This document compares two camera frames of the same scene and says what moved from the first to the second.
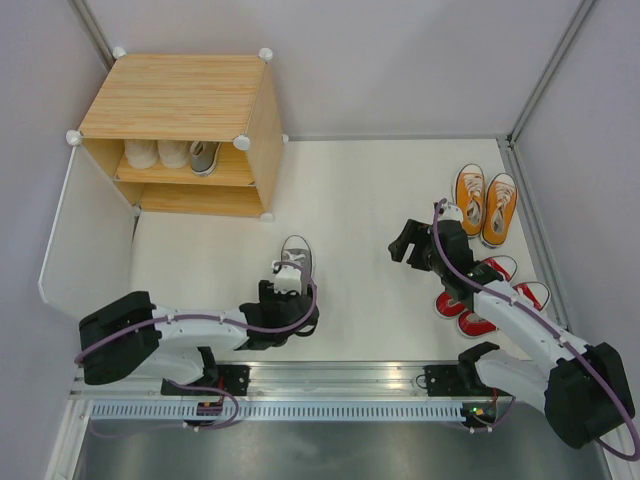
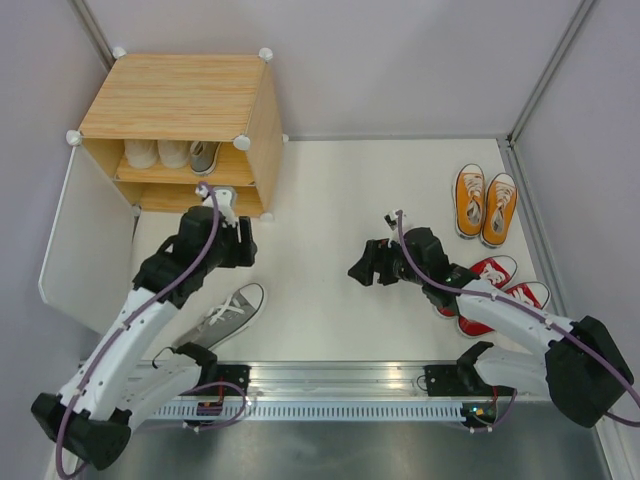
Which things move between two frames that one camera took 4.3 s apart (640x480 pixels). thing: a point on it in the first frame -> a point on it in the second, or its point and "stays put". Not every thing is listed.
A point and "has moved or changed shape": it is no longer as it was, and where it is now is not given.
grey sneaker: x=297 y=249 has moved or changed shape
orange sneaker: x=470 y=198 stays put
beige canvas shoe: x=174 y=153 stays put
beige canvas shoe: x=141 y=153 stays put
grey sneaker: x=203 y=157 stays put
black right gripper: x=412 y=230 -> x=375 y=252
